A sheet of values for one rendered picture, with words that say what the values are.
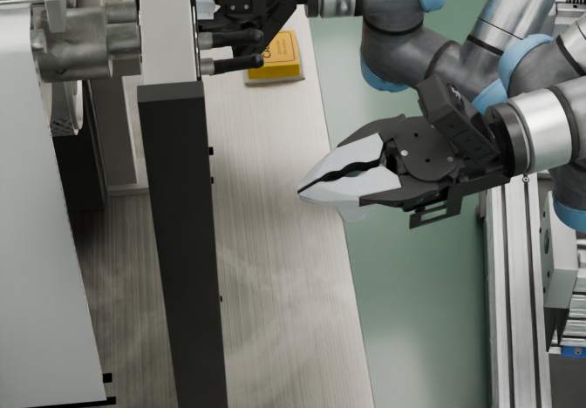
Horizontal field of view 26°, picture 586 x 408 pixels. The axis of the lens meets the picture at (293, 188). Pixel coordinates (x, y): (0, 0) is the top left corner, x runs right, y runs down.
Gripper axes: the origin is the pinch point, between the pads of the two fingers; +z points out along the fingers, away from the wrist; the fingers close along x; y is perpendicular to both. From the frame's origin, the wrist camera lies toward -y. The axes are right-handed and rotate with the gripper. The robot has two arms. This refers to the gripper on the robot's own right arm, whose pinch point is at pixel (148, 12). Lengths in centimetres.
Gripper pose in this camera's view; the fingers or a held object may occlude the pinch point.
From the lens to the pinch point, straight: 153.9
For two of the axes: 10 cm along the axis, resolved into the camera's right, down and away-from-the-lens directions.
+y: 0.0, -6.5, -7.6
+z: -9.9, 0.8, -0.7
